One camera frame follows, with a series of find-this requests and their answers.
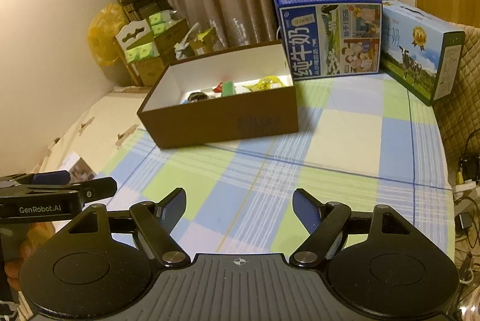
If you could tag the red candy packet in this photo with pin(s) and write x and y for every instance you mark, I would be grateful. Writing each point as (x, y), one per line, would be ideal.
(218, 88)

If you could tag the checkered tablecloth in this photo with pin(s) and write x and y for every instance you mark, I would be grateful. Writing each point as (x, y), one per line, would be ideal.
(362, 141)

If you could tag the small photo card box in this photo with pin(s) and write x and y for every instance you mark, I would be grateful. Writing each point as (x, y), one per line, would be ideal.
(78, 168)

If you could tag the small open cardboard box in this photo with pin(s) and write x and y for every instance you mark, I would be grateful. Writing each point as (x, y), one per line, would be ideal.
(205, 42)

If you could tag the green medicine box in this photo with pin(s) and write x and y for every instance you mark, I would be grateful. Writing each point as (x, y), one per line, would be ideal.
(228, 89)

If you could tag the crumpled grey plastic bag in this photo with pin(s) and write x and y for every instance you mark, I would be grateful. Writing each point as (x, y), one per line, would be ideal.
(183, 48)

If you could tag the light blue milk carton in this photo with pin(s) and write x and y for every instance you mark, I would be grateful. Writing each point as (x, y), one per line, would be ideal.
(420, 51)

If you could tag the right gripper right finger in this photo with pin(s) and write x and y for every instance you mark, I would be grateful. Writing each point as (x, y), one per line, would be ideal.
(324, 224)

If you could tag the dark velvet scrunchie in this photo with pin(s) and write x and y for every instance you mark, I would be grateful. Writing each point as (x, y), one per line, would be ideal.
(197, 96)

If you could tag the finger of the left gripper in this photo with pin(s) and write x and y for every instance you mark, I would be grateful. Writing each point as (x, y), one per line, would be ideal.
(45, 178)
(87, 191)

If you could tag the white power strip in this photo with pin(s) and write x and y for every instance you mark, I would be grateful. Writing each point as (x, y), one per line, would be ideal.
(464, 189)

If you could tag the yellow plastic bag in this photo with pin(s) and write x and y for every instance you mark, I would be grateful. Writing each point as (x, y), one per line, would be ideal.
(102, 32)

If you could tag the yellow snack packet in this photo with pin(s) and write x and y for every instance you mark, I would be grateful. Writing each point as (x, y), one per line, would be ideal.
(266, 83)

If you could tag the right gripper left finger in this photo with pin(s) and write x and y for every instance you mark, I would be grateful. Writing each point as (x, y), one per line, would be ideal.
(154, 224)

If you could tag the brown cardboard storage box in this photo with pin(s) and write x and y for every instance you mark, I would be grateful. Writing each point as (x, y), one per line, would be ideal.
(173, 122)

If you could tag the cartoon print bedsheet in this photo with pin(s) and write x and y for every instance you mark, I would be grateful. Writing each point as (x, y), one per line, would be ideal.
(109, 127)

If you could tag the cardboard box with tissues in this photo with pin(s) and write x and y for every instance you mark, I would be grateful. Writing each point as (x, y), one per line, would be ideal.
(146, 47)

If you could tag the dark blue milk carton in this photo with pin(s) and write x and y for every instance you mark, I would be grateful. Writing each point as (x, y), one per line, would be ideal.
(329, 38)

